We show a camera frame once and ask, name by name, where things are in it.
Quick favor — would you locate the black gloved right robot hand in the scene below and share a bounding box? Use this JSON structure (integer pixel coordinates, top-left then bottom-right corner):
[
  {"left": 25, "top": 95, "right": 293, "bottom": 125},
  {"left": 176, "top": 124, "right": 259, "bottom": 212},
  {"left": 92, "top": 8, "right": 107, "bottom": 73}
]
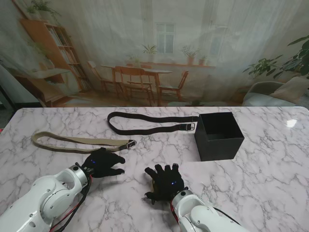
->
[{"left": 144, "top": 163, "right": 188, "bottom": 205}]

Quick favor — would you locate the dark brown braided belt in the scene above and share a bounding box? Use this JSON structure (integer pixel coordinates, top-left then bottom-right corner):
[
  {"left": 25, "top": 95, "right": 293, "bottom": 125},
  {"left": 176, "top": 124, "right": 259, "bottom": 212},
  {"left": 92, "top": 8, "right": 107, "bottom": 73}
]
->
[{"left": 107, "top": 111, "right": 199, "bottom": 136}]

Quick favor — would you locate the printed room scene backdrop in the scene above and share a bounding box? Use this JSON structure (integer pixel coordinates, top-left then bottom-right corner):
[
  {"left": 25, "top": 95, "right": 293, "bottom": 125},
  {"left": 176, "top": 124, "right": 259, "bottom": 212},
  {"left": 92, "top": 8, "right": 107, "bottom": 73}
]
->
[{"left": 0, "top": 0, "right": 309, "bottom": 108}]

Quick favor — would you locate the red black left arm cable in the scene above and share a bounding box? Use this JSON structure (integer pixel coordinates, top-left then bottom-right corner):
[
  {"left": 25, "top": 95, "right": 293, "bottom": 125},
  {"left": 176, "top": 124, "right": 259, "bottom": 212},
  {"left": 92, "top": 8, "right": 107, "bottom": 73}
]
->
[{"left": 48, "top": 175, "right": 94, "bottom": 232}]

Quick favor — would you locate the red black arm cable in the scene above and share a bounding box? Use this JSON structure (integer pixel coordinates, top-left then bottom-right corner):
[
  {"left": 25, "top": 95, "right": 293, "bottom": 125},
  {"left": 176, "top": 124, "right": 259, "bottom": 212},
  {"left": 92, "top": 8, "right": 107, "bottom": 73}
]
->
[
  {"left": 48, "top": 175, "right": 94, "bottom": 232},
  {"left": 170, "top": 200, "right": 181, "bottom": 224}
]

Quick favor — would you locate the black belt storage box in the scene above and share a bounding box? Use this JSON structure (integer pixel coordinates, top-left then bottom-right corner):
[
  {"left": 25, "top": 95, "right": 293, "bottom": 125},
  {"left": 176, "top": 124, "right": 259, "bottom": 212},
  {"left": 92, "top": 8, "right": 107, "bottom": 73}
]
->
[{"left": 194, "top": 112, "right": 245, "bottom": 162}]

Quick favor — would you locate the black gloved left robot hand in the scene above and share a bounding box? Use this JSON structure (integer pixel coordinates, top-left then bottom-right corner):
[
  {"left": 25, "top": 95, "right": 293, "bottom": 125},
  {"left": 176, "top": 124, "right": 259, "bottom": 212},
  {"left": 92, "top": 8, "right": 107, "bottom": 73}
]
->
[{"left": 81, "top": 147, "right": 126, "bottom": 179}]

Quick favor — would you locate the red black right arm cable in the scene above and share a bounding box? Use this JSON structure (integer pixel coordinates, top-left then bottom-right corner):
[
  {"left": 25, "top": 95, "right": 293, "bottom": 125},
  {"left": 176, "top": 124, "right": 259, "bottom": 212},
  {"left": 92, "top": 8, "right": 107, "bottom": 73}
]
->
[{"left": 170, "top": 200, "right": 181, "bottom": 224}]

